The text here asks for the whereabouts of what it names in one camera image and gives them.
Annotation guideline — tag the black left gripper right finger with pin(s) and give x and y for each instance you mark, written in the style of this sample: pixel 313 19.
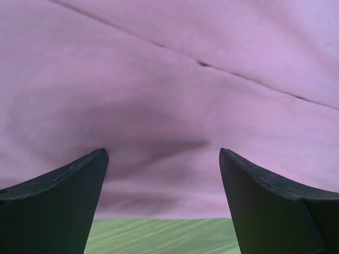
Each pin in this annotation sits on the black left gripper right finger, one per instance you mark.
pixel 274 214

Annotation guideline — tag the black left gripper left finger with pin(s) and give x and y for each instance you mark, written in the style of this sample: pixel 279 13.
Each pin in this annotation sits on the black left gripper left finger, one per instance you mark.
pixel 53 213

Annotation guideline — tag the red t shirt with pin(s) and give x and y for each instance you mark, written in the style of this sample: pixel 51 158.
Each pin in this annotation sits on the red t shirt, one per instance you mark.
pixel 163 86

